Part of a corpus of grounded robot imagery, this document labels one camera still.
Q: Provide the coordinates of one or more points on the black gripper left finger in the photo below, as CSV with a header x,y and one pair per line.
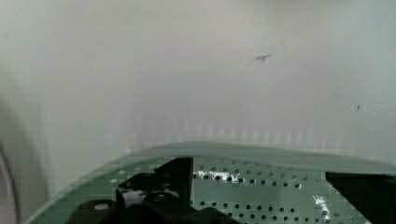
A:
x,y
160,197

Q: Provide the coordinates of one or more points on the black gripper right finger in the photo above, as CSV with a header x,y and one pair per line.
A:
x,y
374,196

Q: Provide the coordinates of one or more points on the green oval strainer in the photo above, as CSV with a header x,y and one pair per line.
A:
x,y
253,185

